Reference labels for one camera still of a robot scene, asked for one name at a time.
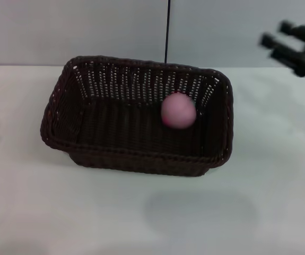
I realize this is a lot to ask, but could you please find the pink toy peach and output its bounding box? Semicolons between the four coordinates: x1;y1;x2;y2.
160;91;197;130

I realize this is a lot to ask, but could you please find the dark brown woven basket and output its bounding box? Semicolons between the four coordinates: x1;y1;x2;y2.
40;55;234;177

